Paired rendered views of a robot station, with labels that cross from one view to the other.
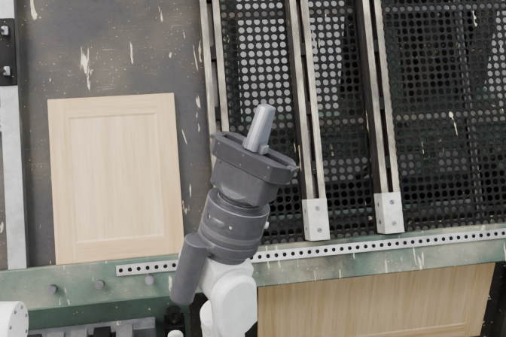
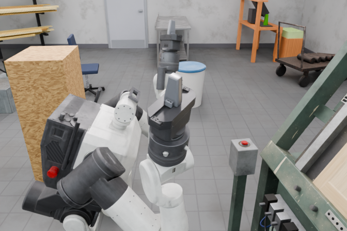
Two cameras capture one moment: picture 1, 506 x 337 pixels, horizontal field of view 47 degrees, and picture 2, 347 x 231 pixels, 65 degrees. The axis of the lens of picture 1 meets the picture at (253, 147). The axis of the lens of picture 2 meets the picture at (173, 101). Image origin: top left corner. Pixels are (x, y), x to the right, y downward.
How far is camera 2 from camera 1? 0.85 m
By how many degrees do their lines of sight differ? 80
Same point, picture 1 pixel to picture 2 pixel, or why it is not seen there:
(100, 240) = (338, 192)
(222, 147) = not seen: hidden behind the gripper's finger
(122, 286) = (322, 222)
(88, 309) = (301, 213)
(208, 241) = not seen: hidden behind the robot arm
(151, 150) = not seen: outside the picture
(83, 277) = (312, 197)
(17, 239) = (308, 156)
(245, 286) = (145, 172)
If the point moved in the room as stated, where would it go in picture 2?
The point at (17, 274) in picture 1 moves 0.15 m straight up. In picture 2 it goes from (294, 169) to (300, 145)
